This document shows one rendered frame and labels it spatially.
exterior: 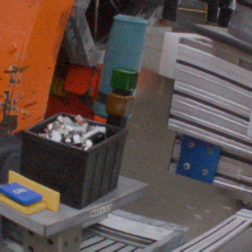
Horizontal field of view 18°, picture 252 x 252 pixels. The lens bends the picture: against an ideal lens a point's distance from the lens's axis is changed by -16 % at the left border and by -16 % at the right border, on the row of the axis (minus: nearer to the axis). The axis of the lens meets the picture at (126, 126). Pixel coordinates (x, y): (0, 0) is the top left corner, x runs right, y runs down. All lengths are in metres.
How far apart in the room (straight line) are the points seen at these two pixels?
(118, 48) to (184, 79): 0.47
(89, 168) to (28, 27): 0.31
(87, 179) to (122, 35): 0.59
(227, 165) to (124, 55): 0.53
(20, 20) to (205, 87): 0.40
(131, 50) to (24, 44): 0.49
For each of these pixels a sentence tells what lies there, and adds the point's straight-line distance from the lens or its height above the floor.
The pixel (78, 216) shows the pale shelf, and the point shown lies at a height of 0.44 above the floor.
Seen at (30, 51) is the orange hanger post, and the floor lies 0.69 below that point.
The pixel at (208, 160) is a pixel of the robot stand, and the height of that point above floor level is 0.55.
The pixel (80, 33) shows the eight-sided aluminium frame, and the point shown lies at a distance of 2.02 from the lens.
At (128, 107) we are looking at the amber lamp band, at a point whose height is 0.59.
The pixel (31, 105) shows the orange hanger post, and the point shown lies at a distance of 1.69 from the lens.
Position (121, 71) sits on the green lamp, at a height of 0.66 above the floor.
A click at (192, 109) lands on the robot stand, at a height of 0.64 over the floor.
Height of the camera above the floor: 0.97
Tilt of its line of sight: 14 degrees down
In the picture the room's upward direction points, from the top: 11 degrees clockwise
